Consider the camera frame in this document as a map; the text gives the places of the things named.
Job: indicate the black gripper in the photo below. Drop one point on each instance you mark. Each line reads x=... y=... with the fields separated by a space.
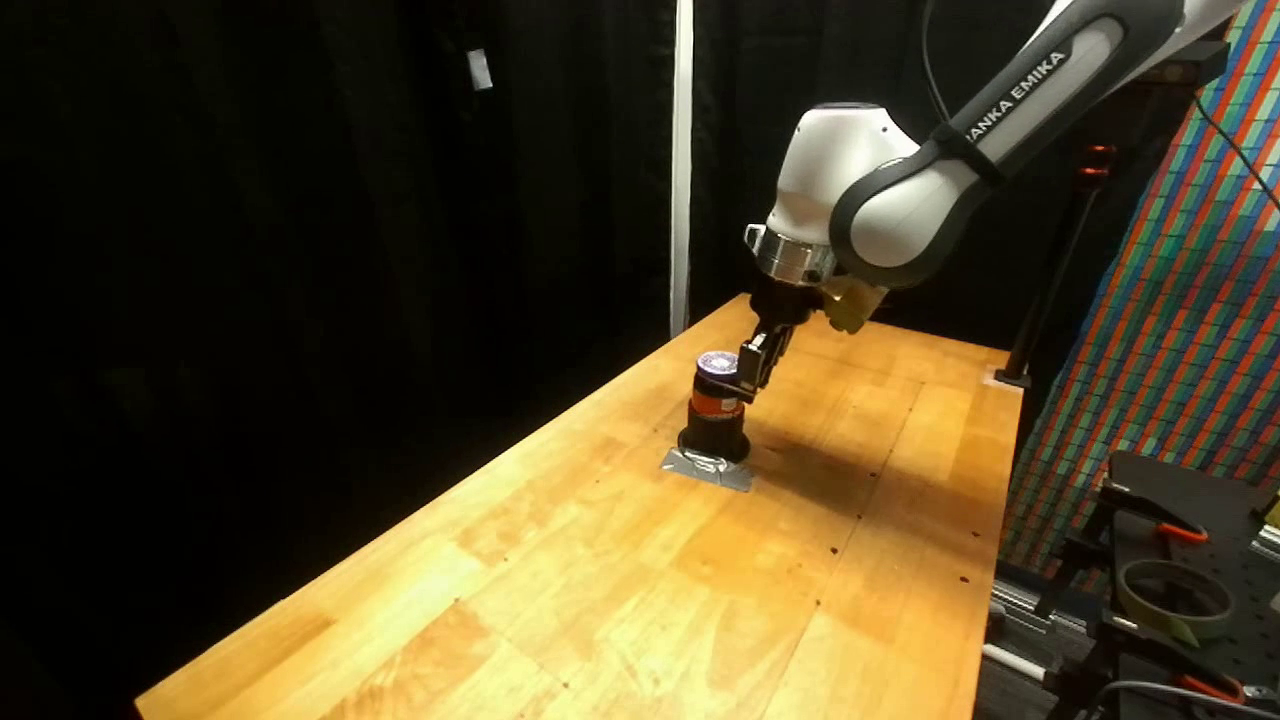
x=787 y=311

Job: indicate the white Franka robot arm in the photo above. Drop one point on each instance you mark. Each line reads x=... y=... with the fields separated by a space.
x=865 y=184

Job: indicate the dark cup with purple base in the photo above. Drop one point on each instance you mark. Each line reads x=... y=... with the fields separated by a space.
x=715 y=428

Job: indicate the white vertical pole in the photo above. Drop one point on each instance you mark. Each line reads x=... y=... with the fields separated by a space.
x=680 y=163

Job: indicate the black curtain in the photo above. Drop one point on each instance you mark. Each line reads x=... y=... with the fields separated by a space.
x=761 y=80
x=292 y=293

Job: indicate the colourful patterned board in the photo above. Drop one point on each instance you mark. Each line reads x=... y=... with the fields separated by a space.
x=1173 y=333

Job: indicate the small white tag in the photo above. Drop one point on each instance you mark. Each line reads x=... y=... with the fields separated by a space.
x=483 y=70

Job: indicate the beige tape roll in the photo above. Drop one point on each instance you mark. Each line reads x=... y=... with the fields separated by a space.
x=1134 y=603

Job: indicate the black perforated plate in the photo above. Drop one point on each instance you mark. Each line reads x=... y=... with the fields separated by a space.
x=1203 y=502

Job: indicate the beige wrist camera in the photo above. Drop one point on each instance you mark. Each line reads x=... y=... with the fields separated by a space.
x=854 y=306

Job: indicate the aluminium rail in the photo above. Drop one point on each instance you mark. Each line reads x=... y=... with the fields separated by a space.
x=1027 y=627

